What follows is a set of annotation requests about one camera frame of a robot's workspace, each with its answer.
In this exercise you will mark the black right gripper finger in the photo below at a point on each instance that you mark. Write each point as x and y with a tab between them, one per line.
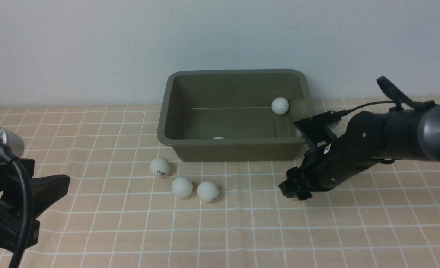
303	194
292	185

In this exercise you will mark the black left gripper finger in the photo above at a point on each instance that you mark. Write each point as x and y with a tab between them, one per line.
45	192

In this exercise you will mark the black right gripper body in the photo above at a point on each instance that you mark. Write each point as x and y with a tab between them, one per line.
332	165

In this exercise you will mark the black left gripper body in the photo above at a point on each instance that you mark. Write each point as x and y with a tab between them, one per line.
10	225

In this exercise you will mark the white ping-pong ball small mark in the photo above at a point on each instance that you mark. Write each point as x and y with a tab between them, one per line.
207	191

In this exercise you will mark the white ping-pong ball with logo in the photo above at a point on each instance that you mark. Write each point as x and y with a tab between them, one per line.
159	167

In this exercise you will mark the right robot arm black grey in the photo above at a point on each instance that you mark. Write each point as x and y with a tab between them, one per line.
370	139

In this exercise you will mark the peach grid-pattern tablecloth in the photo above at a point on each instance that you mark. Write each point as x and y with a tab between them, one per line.
119	215

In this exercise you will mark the olive green plastic bin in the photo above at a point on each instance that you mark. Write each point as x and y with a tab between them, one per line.
234	104

